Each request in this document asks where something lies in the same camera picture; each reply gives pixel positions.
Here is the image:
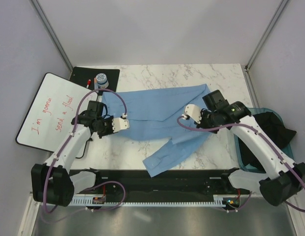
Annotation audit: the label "light blue long sleeve shirt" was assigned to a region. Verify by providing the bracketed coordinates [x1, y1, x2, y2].
[102, 84, 211, 177]

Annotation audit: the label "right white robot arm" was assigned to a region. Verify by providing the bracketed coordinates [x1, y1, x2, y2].
[185, 90, 305, 206]

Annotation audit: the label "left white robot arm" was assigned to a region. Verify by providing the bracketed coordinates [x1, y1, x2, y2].
[31, 101, 123, 207]

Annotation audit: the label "light blue marker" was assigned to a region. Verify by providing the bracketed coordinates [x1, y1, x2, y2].
[94, 78, 98, 90]

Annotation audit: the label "blue white round container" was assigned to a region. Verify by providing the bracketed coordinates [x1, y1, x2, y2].
[95, 73, 109, 89]

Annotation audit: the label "red white marker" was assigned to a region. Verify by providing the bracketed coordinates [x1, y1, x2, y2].
[86, 79, 91, 88]

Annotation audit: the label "white dry-erase board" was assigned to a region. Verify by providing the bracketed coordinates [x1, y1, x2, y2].
[16, 73, 90, 152]

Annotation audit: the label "black mat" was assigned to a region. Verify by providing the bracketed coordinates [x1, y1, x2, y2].
[69, 66, 120, 92]

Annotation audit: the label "black clothes in bin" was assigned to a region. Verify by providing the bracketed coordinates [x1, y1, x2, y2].
[241, 112, 297, 173]

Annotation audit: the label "teal plastic bin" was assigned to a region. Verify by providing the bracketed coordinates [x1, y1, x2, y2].
[232, 107, 296, 174]

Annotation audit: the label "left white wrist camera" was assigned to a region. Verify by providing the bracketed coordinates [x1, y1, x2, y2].
[112, 118, 130, 133]

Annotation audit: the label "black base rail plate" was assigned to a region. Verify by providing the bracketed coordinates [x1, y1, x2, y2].
[74, 168, 250, 213]

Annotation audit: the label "white slotted cable duct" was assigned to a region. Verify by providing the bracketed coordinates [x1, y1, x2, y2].
[40, 195, 239, 206]

